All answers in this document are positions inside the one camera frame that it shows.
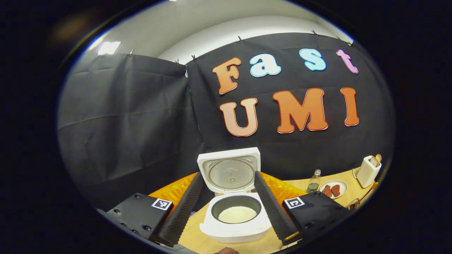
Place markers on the white rice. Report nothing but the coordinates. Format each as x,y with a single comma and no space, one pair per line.
237,214

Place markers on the toasted bread slice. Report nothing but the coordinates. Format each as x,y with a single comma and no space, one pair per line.
373,161
378,158

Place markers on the ceiling light panel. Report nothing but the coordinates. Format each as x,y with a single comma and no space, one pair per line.
108,48

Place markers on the black backdrop cloth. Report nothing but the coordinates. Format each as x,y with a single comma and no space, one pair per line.
123,123

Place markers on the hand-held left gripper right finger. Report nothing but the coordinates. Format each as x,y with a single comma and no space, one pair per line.
273,215

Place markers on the white toaster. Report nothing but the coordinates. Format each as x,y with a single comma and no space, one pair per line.
367,174

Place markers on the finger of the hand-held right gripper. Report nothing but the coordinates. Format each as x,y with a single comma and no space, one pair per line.
375,185

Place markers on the red meat piece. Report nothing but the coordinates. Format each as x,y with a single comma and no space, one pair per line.
335,190
327,191

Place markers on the clear plastic water bottle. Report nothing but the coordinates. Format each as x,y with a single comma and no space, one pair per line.
313,183

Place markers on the white rice cooker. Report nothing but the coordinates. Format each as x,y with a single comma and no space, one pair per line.
229,233

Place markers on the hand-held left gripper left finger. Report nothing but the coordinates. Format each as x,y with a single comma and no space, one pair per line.
182,215

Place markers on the white oval plate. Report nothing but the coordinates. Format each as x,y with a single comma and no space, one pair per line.
342,192

